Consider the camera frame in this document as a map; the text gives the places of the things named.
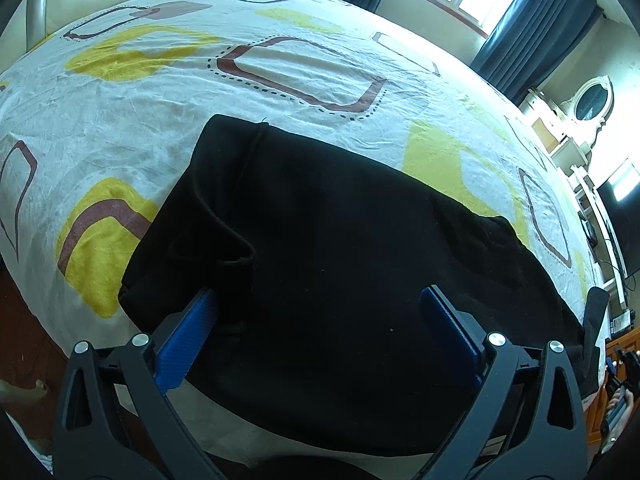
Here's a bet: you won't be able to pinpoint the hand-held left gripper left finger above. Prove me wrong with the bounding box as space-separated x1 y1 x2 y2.
52 287 228 480

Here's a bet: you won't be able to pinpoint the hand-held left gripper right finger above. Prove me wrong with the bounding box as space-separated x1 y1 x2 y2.
412 284 591 480

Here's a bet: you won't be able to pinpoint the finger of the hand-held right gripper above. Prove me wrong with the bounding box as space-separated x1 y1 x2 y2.
601 390 634 442

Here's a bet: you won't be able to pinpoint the black pants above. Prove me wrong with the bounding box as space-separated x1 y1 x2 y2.
118 113 609 458

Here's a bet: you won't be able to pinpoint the black flat screen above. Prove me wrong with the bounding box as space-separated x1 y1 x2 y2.
596 159 640 281

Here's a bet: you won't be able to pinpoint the white vanity dresser with mirror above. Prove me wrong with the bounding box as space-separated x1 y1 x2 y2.
520 74 632 311

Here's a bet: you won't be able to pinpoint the printed bed sheet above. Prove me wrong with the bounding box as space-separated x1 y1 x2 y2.
0 0 613 471

